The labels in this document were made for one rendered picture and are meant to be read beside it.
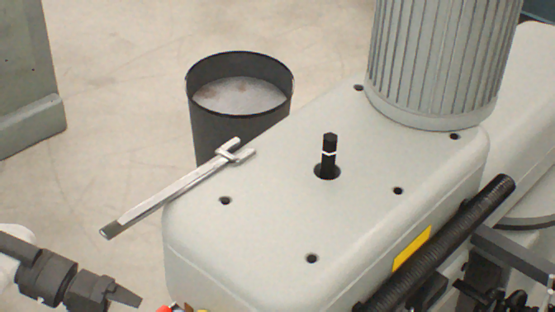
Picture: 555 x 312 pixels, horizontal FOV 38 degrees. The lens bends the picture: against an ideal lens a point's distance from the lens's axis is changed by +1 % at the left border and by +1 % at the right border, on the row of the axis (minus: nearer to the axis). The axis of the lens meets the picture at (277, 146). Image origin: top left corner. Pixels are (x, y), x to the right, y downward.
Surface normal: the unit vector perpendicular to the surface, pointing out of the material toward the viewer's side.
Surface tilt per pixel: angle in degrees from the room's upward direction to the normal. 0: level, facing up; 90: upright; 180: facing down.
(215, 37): 0
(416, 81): 90
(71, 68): 0
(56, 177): 0
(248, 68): 86
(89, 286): 16
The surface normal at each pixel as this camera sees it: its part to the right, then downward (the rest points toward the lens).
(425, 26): -0.46, 0.56
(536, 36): 0.13, -0.82
